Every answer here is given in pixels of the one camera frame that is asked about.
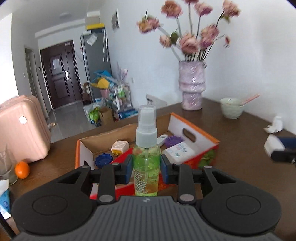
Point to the clear glass cup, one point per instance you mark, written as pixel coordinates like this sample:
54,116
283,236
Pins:
8,164

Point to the dried pink flowers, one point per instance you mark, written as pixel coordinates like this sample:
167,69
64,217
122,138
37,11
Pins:
195,43

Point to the dark brown entrance door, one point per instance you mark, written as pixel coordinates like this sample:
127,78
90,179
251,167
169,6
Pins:
61,75

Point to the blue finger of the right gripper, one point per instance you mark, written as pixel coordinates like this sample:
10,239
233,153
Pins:
272,144

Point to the white wipes pack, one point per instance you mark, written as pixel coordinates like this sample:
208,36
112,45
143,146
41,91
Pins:
179,153

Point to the yellow watering can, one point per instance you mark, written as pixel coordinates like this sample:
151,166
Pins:
100,83

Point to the blue ridged cap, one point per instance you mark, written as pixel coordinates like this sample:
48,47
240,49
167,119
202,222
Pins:
102,160

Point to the brown cardboard carton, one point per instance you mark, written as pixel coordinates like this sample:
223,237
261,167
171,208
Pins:
106,115

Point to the red cardboard box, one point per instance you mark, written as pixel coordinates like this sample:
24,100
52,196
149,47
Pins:
201,142

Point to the purple ridged cap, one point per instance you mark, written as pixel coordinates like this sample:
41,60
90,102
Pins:
172,141

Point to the pink spoon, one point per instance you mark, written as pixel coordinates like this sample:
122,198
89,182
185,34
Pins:
249,99

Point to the pink suitcase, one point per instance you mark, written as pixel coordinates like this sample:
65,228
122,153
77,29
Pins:
24,131

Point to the pale green ceramic bowl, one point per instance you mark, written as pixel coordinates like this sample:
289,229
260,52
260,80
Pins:
232,108

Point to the purple textured vase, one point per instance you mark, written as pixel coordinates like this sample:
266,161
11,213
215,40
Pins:
192,84

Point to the wire storage rack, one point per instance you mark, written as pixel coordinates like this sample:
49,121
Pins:
120,97

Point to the orange fruit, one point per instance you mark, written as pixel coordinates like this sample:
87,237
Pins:
22,170

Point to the blue tissue pack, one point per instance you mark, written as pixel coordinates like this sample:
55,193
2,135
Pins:
5,196

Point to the grey refrigerator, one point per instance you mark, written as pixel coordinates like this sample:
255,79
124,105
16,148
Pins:
96,57

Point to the green spray bottle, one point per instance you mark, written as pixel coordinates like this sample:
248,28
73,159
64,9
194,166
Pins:
146,153

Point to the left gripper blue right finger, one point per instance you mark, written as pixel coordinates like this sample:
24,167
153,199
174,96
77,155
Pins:
180,175

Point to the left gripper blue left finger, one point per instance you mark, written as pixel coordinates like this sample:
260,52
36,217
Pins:
114,181

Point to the crumpled white tissue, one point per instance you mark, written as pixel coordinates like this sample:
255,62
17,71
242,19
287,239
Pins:
275,126

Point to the white plastic flat tool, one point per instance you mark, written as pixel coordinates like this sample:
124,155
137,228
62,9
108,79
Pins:
161,140

